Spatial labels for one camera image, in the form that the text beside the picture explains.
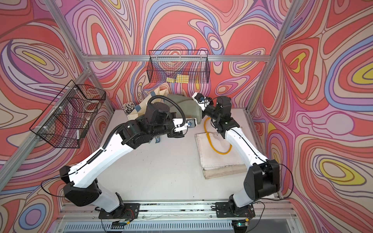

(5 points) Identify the green canvas bag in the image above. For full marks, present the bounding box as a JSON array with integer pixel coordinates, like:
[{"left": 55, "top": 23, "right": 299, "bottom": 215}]
[{"left": 167, "top": 94, "right": 202, "bottom": 124}]

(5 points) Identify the cream bag with yellow handles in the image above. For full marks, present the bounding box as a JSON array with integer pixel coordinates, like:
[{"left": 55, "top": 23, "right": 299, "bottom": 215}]
[{"left": 195, "top": 118, "right": 244, "bottom": 170}]

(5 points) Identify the cream canvas bag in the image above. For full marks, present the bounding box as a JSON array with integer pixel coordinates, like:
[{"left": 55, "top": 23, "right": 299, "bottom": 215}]
[{"left": 203, "top": 165, "right": 247, "bottom": 179}]

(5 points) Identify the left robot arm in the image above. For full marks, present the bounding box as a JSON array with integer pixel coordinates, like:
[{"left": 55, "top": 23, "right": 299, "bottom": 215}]
[{"left": 60, "top": 102, "right": 186, "bottom": 213}]

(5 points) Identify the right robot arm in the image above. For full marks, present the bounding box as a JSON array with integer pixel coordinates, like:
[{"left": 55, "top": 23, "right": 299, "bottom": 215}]
[{"left": 194, "top": 93, "right": 280, "bottom": 208}]

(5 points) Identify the yellow sticky note pad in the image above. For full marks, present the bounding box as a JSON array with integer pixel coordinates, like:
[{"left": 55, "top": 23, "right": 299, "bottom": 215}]
[{"left": 175, "top": 74, "right": 189, "bottom": 83}]

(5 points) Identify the clear cup of pencils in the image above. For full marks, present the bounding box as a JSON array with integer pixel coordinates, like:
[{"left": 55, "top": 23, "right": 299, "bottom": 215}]
[{"left": 122, "top": 102, "right": 136, "bottom": 115}]

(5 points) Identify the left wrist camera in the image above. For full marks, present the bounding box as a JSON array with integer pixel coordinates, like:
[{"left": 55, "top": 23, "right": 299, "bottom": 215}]
[{"left": 173, "top": 118, "right": 197, "bottom": 132}]

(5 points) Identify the cream bag with blue handles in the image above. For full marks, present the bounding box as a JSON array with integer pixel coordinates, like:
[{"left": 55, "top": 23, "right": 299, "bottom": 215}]
[{"left": 127, "top": 87, "right": 169, "bottom": 120}]

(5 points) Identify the black wire basket, back wall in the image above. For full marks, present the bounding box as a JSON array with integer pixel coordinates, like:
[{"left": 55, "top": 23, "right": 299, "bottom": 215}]
[{"left": 147, "top": 49, "right": 210, "bottom": 84}]

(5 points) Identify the black wire basket, wall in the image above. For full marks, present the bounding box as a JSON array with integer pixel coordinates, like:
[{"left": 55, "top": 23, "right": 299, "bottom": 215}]
[
  {"left": 29, "top": 80, "right": 106, "bottom": 149},
  {"left": 147, "top": 49, "right": 210, "bottom": 84}
]

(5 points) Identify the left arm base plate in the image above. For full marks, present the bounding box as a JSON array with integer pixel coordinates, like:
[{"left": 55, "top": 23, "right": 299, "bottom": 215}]
[{"left": 99, "top": 203, "right": 140, "bottom": 220}]

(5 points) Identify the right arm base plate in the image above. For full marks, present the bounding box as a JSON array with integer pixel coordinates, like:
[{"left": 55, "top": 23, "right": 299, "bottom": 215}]
[{"left": 211, "top": 202, "right": 255, "bottom": 219}]

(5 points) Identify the black wire basket, left wall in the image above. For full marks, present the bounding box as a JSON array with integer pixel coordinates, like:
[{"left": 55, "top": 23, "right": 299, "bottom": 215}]
[{"left": 29, "top": 80, "right": 106, "bottom": 149}]

